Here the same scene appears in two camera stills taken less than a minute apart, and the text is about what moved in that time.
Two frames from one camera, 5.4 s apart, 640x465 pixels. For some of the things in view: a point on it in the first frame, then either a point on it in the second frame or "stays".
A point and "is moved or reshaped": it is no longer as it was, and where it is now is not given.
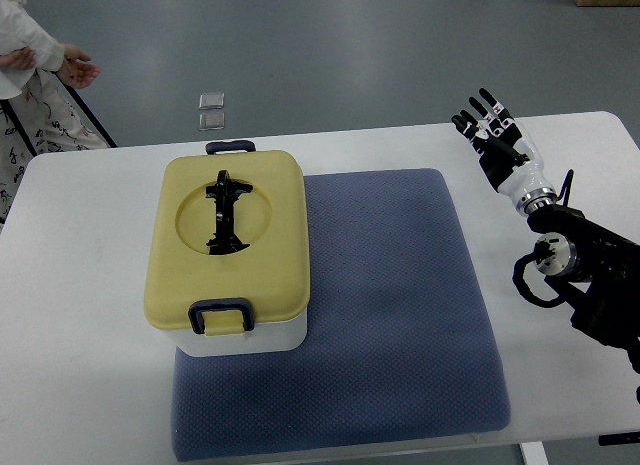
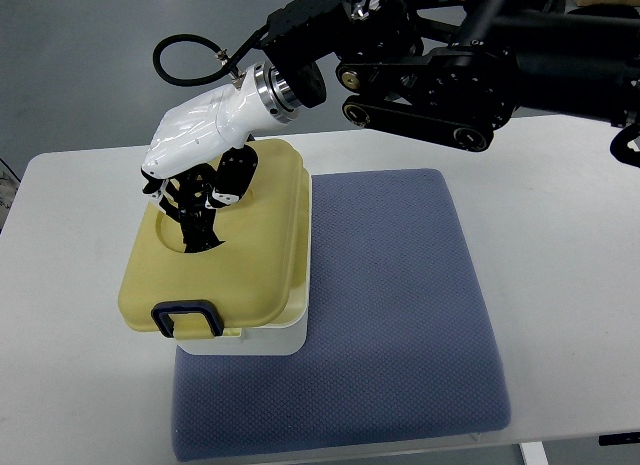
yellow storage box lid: x=274 y=272 is moved or reshaped
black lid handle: x=225 y=192 to x=186 y=200
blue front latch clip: x=216 y=305 to x=162 y=310
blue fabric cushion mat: x=396 y=348 stays
